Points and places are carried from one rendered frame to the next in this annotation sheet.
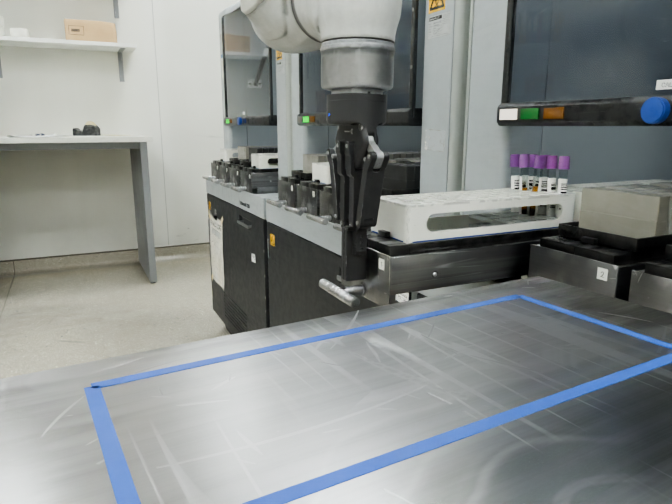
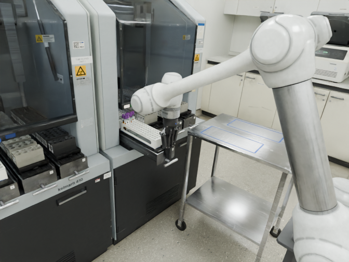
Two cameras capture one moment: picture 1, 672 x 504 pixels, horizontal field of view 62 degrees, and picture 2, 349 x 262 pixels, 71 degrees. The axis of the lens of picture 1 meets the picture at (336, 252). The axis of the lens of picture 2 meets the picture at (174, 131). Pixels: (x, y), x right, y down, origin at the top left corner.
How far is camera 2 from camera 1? 1.60 m
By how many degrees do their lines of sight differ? 105
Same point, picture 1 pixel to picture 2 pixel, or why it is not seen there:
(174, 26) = not seen: outside the picture
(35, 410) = (260, 154)
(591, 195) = (146, 117)
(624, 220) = (152, 118)
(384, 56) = not seen: hidden behind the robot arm
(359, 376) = (236, 140)
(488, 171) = (114, 123)
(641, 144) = not seen: hidden behind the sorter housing
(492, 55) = (111, 90)
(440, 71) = (86, 97)
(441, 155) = (91, 126)
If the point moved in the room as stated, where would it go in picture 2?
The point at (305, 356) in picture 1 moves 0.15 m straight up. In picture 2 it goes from (235, 143) to (240, 119)
